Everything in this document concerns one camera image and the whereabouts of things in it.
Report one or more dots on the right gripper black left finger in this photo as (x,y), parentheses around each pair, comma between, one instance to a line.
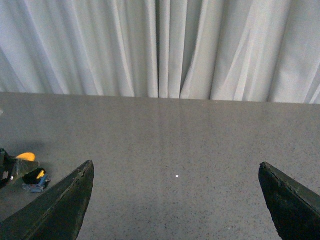
(58,213)

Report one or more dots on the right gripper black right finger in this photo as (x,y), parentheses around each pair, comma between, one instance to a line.
(294,208)

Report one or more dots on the yellow push button switch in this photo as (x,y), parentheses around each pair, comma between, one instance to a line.
(36,180)

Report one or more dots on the white pleated curtain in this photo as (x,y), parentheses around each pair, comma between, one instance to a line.
(238,50)

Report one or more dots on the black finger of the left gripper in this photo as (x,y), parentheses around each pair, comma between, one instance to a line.
(14,167)

